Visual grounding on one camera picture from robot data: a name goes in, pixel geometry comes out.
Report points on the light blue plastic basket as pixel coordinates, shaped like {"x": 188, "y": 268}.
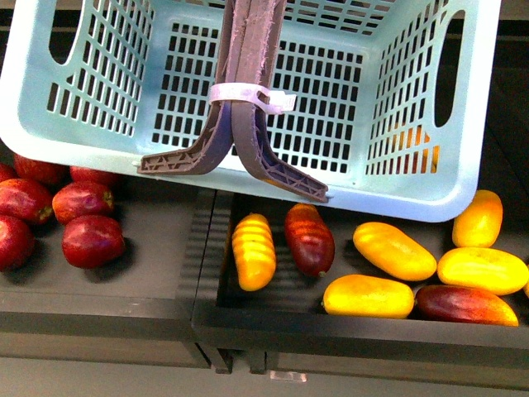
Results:
{"x": 103, "y": 83}

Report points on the brown basket handle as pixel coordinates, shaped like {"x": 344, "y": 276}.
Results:
{"x": 247, "y": 54}

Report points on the yellow mango striped shadow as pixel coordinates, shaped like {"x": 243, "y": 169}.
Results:
{"x": 254, "y": 252}

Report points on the red mango upright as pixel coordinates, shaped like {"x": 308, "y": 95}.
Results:
{"x": 309, "y": 239}

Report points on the black mango tray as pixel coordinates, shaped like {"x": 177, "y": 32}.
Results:
{"x": 284, "y": 326}

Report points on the yellow mango front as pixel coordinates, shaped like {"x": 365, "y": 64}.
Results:
{"x": 368, "y": 296}

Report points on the yellow mango centre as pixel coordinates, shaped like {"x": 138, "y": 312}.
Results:
{"x": 393, "y": 251}

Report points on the yellow mango behind basket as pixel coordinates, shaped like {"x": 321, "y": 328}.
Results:
{"x": 415, "y": 152}

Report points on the red mango front right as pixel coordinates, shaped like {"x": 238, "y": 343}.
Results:
{"x": 464, "y": 305}

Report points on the yellow mango upper right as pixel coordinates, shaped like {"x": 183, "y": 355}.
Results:
{"x": 480, "y": 223}

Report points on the white zip tie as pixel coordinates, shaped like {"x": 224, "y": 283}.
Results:
{"x": 272, "y": 102}

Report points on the black apple tray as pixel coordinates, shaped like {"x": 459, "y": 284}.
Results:
{"x": 137, "y": 309}

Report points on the red apple front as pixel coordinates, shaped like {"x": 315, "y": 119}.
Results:
{"x": 91, "y": 241}

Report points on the red apple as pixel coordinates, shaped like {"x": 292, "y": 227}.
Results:
{"x": 17, "y": 243}
{"x": 82, "y": 198}
{"x": 91, "y": 241}
{"x": 108, "y": 179}
{"x": 27, "y": 200}
{"x": 46, "y": 173}

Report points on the red apple back middle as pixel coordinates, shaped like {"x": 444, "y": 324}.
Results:
{"x": 108, "y": 179}

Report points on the red apple back left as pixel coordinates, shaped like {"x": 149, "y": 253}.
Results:
{"x": 46, "y": 173}

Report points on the red apple left middle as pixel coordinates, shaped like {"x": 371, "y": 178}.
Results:
{"x": 27, "y": 200}

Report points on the red apple far left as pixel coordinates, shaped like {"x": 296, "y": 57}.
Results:
{"x": 17, "y": 243}

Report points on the red apple left edge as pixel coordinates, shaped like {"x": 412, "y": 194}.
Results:
{"x": 7, "y": 172}

